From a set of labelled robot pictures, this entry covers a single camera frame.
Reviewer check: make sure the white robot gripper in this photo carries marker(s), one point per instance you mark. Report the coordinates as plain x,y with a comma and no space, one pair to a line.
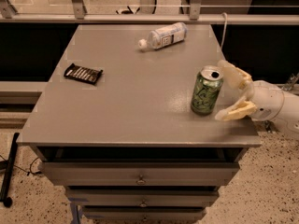
267,101

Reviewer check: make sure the middle grey drawer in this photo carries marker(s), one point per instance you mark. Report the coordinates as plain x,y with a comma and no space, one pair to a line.
143,197

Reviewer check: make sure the grey drawer cabinet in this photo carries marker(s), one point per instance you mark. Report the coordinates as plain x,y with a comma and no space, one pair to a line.
139,109

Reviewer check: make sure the green soda can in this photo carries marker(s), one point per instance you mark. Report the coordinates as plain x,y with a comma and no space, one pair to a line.
206,90

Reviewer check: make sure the top grey drawer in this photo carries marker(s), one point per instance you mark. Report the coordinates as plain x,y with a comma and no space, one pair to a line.
139,174

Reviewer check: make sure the clear plastic water bottle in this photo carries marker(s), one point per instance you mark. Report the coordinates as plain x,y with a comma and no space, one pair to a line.
164,37

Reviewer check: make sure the grey drawer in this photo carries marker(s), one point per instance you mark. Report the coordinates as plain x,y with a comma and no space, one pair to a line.
143,214
143,197
139,174

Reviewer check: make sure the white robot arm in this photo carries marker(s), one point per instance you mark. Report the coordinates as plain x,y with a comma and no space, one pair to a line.
287,119

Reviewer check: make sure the black pole on floor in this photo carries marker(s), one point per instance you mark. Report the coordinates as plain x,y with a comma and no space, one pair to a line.
7,167

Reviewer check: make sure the bottom grey drawer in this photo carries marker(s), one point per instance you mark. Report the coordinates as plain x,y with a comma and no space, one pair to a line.
143,214

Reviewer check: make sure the black snack bar wrapper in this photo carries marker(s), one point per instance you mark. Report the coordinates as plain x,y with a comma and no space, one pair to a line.
82,74

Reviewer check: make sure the grey metal railing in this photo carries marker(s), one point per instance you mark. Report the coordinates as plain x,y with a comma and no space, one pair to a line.
253,12

